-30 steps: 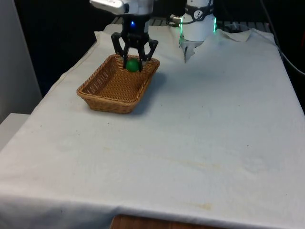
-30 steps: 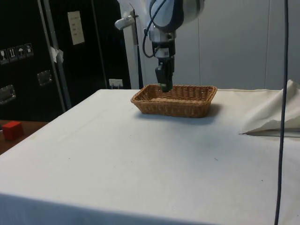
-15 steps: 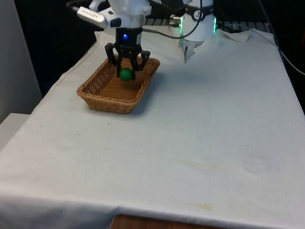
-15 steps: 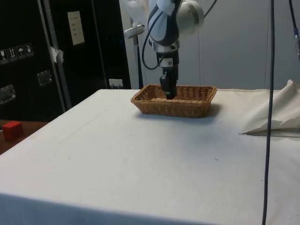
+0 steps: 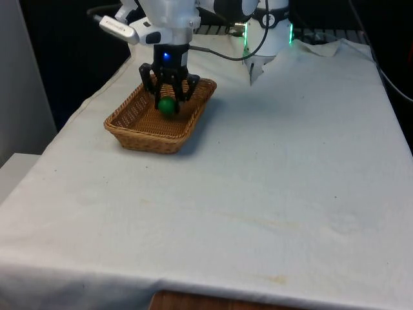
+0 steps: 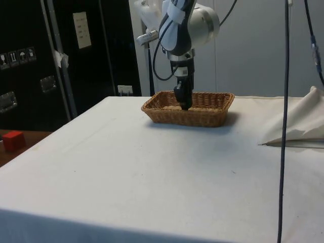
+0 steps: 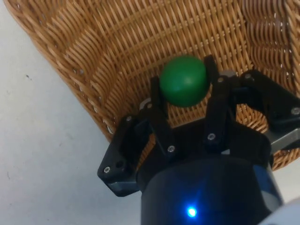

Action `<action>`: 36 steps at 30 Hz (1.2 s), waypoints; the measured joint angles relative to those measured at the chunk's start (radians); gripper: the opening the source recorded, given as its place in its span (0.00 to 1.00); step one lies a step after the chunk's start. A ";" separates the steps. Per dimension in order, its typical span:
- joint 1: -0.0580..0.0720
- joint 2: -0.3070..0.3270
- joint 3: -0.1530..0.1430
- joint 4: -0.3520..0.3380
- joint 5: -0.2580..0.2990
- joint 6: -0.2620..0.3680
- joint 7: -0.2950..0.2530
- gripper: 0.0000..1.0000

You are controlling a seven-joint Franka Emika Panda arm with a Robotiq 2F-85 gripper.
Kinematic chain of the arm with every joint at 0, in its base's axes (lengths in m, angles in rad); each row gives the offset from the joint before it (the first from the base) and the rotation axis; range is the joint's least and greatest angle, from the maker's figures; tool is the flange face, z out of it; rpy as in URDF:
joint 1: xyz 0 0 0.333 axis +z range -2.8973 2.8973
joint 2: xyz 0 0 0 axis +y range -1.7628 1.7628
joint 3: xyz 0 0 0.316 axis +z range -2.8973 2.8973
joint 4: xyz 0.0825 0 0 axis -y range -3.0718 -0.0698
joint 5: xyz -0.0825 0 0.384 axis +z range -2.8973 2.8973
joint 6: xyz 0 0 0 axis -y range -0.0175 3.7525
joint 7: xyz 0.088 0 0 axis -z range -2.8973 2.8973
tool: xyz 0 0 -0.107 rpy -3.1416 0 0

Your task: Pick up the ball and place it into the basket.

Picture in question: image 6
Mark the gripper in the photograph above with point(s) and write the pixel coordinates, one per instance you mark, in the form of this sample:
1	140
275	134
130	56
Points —
182	69

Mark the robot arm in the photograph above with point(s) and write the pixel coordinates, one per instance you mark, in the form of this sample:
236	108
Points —
200	25

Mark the brown wicker basket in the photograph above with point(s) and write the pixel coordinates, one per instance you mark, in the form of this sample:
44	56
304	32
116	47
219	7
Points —
187	119

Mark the white socket box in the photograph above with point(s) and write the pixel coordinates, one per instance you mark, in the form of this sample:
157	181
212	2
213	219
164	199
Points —
125	90

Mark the brown wooden side table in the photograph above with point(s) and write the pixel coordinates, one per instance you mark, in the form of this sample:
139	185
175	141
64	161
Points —
33	138

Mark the black cabinet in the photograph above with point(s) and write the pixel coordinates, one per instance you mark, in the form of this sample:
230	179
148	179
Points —
25	88

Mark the red cube block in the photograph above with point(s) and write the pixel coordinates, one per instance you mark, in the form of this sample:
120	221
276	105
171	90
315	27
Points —
14	141

